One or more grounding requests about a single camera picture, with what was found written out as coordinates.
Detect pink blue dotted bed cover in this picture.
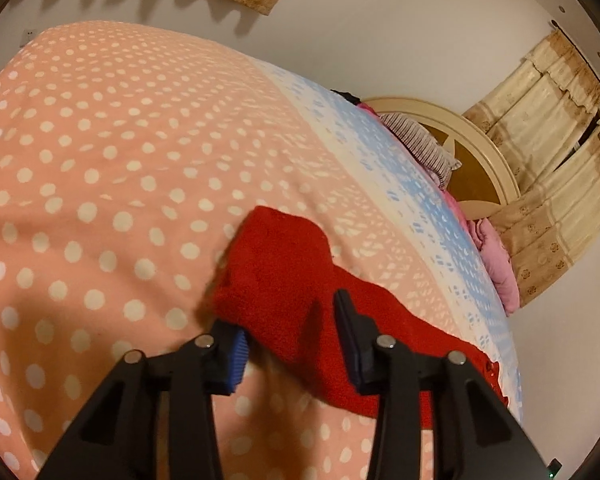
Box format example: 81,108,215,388
0,20,526,480

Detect pink pillow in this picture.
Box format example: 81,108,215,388
467,217,521,317

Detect striped pillow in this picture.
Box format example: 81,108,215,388
380,112,463,190

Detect red knit garment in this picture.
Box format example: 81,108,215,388
212,205,508,431

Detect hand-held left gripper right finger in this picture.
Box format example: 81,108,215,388
332,289,543,480

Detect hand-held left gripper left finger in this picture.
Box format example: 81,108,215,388
35,320,253,480

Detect cream wooden headboard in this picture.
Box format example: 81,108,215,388
362,97,522,221

